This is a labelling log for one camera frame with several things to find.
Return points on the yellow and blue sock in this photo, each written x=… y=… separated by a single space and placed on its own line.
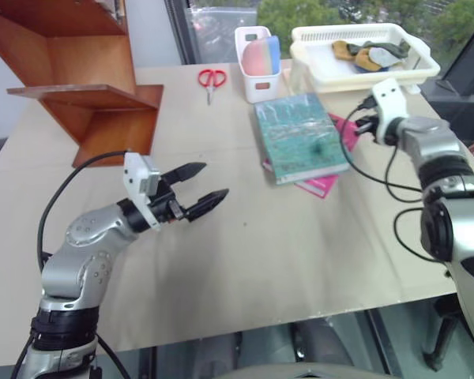
x=365 y=62

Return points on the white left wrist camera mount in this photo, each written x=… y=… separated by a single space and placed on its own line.
x=134 y=173

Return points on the pink book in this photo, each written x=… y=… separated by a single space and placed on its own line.
x=320 y=185

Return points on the blue sponge cloth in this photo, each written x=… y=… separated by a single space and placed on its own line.
x=274 y=51

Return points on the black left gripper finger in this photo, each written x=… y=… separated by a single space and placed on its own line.
x=207 y=201
x=185 y=171

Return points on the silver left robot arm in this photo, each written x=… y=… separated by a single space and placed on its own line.
x=87 y=237

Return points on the black equipment frame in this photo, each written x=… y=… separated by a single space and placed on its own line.
x=466 y=79

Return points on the black stand leg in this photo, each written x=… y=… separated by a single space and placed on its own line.
x=442 y=335

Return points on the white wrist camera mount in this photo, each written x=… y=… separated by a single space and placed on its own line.
x=391 y=98
x=134 y=173

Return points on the wooden shelf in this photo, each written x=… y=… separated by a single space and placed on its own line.
x=63 y=59

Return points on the olive green sock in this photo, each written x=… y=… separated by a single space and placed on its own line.
x=395 y=49

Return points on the cream plastic basket tray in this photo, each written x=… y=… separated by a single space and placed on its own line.
x=320 y=59

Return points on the mustard yellow sock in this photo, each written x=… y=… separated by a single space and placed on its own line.
x=341 y=49

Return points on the teal green book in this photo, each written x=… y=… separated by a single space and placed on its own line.
x=296 y=134

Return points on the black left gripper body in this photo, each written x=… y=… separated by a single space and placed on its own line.
x=166 y=207

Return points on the white plastic storage container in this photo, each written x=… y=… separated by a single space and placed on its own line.
x=260 y=88

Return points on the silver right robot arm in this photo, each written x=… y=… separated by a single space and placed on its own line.
x=438 y=146

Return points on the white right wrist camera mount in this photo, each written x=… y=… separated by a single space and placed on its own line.
x=391 y=98

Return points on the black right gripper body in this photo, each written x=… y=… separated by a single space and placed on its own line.
x=366 y=124

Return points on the black window frame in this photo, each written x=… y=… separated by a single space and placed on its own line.
x=177 y=31

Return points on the grey sock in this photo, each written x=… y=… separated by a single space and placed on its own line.
x=383 y=57

